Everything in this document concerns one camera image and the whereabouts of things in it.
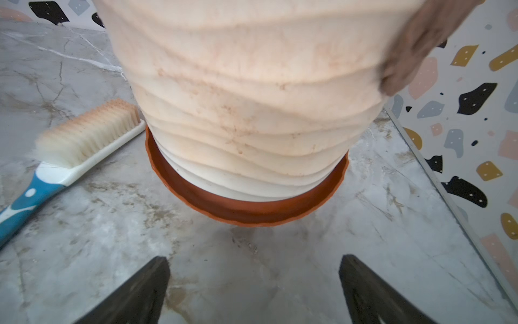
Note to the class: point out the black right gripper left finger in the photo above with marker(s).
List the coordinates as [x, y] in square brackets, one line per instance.
[138, 300]

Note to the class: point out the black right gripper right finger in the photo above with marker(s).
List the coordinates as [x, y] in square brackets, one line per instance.
[372, 300]

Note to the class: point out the white scrub brush blue handle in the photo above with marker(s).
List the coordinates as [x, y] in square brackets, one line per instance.
[69, 151]

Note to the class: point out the cream ribbed ceramic pot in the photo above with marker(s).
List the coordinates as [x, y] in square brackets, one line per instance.
[255, 100]

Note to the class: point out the terracotta plastic saucer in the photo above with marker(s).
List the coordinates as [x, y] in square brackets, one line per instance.
[243, 213]

